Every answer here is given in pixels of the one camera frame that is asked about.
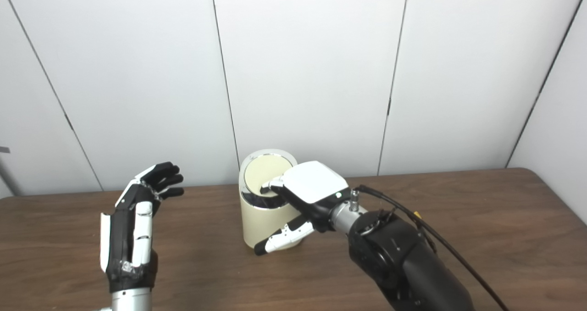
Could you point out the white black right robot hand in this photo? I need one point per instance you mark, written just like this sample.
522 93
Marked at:
316 182

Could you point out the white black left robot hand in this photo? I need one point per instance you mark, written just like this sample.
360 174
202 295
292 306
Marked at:
121 242

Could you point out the cream round bin lid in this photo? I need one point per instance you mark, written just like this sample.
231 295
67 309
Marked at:
261 171

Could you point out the cream plastic bin body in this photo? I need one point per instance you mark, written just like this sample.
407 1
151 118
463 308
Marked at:
259 224

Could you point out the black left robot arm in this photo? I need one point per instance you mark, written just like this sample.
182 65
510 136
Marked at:
130 302

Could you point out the black wall panel clip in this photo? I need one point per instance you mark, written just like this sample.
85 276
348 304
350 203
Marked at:
389 106
69 122

